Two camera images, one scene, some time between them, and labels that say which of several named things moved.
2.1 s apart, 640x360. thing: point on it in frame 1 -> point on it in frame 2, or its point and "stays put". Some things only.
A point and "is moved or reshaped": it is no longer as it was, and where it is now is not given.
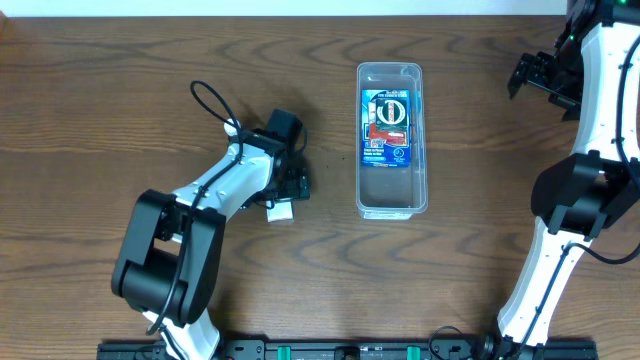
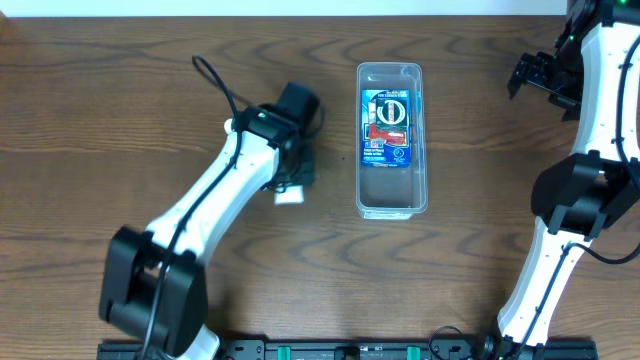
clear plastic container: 391,158 stays put
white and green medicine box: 281,213 is moved or reshaped
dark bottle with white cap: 229,129 stays put
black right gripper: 541,72 stays put
